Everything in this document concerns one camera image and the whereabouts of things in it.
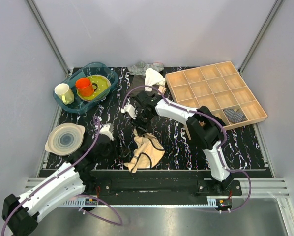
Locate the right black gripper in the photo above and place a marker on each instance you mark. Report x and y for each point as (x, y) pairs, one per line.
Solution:
(137, 122)

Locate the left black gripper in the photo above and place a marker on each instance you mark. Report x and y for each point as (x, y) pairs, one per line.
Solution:
(122, 150)

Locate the beige navy-trimmed underwear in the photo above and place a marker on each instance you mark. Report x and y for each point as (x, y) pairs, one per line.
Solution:
(147, 154)

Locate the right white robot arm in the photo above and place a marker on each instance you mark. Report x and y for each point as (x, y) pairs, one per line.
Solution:
(203, 127)

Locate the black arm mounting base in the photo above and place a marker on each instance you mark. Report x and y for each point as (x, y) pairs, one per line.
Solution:
(157, 188)

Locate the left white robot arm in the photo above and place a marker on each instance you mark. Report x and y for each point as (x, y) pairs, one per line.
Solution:
(22, 214)

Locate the rolled striped underwear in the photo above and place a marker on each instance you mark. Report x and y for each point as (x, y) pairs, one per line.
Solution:
(234, 116)

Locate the dark grey garment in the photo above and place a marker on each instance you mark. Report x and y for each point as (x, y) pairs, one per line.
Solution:
(138, 80)

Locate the white cloth garment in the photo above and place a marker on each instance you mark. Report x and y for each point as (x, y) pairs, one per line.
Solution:
(152, 77)

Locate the beige round lid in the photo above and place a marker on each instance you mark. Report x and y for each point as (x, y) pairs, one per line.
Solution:
(65, 139)

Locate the green dotted plate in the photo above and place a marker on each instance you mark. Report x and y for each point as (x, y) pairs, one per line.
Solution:
(103, 88)

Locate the grey striped garment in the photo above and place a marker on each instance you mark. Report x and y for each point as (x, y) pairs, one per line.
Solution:
(139, 68)

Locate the checked grey garment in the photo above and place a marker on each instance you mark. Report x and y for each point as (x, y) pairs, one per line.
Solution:
(158, 66)

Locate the orange mug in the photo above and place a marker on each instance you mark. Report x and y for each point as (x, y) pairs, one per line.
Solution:
(85, 87)

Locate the cream yellow mug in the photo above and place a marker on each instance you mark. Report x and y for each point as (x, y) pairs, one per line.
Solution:
(64, 93)

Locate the wooden compartment tray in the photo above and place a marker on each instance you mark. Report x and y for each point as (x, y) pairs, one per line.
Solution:
(217, 86)

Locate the black marble table mat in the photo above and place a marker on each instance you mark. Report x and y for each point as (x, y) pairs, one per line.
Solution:
(243, 150)

